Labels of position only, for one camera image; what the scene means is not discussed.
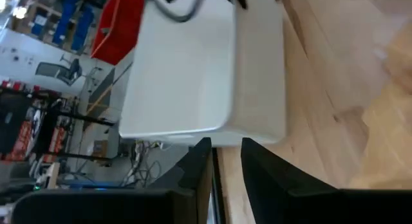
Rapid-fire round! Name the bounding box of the red plastic crate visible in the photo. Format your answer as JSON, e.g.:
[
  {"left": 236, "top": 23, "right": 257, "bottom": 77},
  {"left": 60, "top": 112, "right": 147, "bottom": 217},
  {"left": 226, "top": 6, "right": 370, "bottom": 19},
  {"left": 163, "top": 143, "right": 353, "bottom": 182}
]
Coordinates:
[{"left": 91, "top": 0, "right": 145, "bottom": 66}]

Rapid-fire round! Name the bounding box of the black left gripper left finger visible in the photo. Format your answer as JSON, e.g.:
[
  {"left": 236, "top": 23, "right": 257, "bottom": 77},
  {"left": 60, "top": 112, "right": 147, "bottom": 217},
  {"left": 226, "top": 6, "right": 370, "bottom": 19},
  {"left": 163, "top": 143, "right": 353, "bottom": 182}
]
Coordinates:
[{"left": 11, "top": 137, "right": 213, "bottom": 224}]

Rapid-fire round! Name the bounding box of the floor cable bundle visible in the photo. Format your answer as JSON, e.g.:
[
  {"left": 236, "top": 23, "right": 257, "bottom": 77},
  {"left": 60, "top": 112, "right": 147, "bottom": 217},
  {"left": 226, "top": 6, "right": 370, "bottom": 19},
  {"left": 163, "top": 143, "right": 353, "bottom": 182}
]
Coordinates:
[{"left": 120, "top": 140, "right": 164, "bottom": 188}]

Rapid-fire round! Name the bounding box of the small cardboard box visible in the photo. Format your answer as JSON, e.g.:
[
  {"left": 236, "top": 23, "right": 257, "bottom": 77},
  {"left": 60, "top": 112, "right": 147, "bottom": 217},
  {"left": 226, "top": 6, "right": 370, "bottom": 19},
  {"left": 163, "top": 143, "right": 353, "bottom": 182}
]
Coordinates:
[{"left": 92, "top": 139, "right": 109, "bottom": 159}]

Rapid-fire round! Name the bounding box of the black equipment rack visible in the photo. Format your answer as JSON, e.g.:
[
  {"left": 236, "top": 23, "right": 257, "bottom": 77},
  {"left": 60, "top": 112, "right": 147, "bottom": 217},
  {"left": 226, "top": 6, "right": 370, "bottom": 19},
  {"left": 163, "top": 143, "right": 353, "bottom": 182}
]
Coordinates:
[{"left": 0, "top": 87, "right": 115, "bottom": 162}]

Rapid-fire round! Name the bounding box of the black aluminium table frame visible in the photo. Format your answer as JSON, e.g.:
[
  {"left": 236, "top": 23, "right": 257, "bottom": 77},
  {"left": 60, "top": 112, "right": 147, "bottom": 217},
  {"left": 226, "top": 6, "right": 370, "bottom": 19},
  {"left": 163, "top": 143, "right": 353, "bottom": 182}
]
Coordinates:
[{"left": 211, "top": 146, "right": 228, "bottom": 224}]

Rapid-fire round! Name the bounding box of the blue storage bin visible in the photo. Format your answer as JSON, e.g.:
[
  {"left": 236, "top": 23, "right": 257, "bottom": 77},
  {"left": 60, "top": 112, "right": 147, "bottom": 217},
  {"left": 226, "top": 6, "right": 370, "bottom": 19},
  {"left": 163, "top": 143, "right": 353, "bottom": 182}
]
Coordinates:
[
  {"left": 70, "top": 5, "right": 96, "bottom": 53},
  {"left": 51, "top": 0, "right": 77, "bottom": 46}
]

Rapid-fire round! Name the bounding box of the black office chair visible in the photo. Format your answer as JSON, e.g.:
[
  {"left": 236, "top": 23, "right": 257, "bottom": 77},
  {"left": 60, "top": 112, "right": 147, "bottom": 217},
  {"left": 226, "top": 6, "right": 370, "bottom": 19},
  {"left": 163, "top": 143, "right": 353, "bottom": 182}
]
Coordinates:
[{"left": 34, "top": 53, "right": 84, "bottom": 87}]

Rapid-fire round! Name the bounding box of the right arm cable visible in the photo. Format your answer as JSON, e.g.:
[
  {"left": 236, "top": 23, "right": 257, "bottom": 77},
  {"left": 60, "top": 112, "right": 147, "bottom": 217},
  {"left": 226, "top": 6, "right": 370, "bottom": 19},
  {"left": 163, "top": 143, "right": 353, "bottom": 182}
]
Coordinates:
[{"left": 150, "top": 0, "right": 207, "bottom": 24}]

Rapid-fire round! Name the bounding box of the wooden storage shelf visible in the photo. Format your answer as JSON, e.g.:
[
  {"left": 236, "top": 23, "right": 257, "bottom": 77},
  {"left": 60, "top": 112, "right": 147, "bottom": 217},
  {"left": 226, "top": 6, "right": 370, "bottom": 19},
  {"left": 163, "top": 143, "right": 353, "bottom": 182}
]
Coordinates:
[{"left": 9, "top": 0, "right": 97, "bottom": 54}]

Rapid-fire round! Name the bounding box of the white plastic bin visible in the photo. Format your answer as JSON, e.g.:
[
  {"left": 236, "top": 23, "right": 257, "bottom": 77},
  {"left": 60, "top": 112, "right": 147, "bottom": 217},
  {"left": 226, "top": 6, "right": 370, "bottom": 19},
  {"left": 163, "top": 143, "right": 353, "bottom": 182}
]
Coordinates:
[{"left": 118, "top": 0, "right": 287, "bottom": 147}]

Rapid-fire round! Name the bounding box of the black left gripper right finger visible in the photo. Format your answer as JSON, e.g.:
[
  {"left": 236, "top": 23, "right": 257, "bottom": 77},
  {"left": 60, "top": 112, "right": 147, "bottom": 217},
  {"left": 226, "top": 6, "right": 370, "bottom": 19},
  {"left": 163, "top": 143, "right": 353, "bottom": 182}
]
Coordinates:
[{"left": 240, "top": 137, "right": 412, "bottom": 224}]

